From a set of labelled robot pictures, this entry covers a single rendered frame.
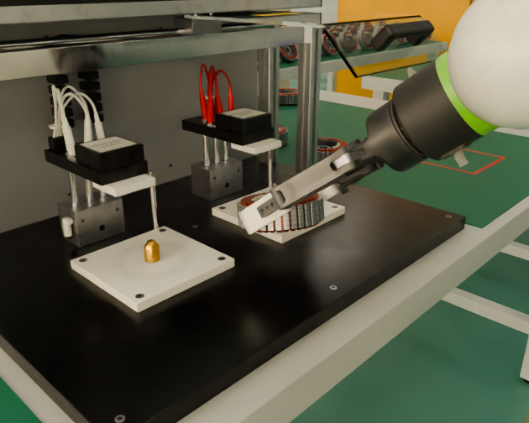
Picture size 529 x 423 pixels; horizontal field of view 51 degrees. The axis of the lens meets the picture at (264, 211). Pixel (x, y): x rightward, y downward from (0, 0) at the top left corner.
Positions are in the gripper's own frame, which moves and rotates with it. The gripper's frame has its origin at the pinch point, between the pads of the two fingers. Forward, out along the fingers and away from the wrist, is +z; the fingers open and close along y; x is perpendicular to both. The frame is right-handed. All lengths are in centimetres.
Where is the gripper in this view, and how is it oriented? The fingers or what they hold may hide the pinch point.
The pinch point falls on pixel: (281, 207)
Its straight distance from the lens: 71.4
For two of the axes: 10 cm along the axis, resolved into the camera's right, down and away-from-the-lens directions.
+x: -4.6, -8.8, 1.1
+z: -6.8, 4.3, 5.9
